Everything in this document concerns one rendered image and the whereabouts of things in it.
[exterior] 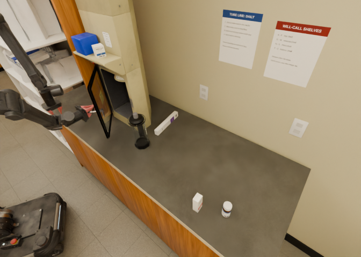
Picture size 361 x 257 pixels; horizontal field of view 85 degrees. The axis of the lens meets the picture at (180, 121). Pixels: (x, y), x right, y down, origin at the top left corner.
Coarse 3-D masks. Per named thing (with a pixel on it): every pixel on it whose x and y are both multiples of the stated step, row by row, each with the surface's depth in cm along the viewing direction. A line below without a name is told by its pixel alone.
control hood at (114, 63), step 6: (78, 54) 114; (90, 54) 112; (108, 54) 111; (90, 60) 108; (96, 60) 105; (102, 60) 105; (108, 60) 105; (114, 60) 105; (120, 60) 107; (102, 66) 109; (108, 66) 103; (114, 66) 106; (120, 66) 109; (120, 72) 110
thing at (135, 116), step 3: (135, 114) 117; (138, 114) 122; (132, 117) 120; (135, 117) 118; (138, 117) 120; (141, 117) 120; (129, 120) 119; (132, 120) 118; (135, 120) 117; (138, 120) 117; (141, 120) 118; (132, 123) 117; (135, 123) 117
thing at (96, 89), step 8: (96, 72) 128; (96, 80) 125; (88, 88) 108; (96, 88) 123; (96, 96) 120; (104, 96) 139; (104, 104) 136; (96, 112) 118; (104, 112) 133; (104, 120) 130
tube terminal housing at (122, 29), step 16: (80, 16) 112; (96, 16) 102; (112, 16) 94; (128, 16) 101; (96, 32) 110; (112, 32) 101; (128, 32) 104; (112, 48) 108; (128, 48) 108; (128, 64) 112; (128, 80) 117; (144, 80) 134; (144, 96) 132; (112, 112) 157; (144, 112) 139
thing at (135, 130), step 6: (144, 120) 119; (132, 126) 119; (138, 126) 119; (144, 126) 122; (132, 132) 124; (138, 132) 122; (144, 132) 124; (138, 138) 125; (144, 138) 127; (138, 144) 129; (144, 144) 130
